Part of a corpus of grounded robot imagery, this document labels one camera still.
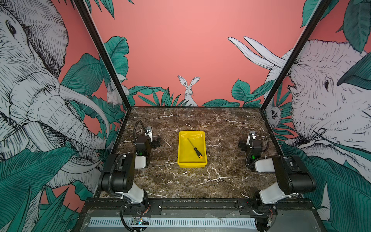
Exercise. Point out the right black frame post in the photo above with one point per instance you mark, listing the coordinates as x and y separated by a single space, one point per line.
309 28

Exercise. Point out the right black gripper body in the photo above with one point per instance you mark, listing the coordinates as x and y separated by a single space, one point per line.
245 147

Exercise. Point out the left black frame post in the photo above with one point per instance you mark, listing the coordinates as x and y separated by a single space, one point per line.
85 15

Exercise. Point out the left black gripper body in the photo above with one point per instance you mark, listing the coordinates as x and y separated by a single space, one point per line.
151 145

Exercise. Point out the black yellow handled screwdriver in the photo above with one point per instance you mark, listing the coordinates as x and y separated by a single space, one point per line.
196 150

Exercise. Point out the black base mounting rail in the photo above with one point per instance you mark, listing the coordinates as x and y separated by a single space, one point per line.
157 206

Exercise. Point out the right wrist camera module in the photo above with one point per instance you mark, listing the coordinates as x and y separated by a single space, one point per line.
251 136

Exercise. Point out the white slotted cable duct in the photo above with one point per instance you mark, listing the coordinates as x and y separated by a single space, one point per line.
162 222

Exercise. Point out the small green circuit board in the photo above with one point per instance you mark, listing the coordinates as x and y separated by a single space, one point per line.
140 222

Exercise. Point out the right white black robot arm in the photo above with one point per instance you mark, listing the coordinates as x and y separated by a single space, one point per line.
292 176

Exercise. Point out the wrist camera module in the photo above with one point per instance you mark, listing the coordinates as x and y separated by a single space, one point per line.
149 132
251 136

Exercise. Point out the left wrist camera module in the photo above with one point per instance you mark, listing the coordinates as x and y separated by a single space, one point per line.
149 132

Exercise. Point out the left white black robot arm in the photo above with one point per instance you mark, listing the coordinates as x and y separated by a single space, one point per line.
117 177

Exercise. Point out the yellow plastic bin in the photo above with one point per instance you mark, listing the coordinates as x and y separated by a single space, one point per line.
187 157

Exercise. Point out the black frame post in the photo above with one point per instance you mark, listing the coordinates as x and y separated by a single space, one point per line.
309 28
85 15

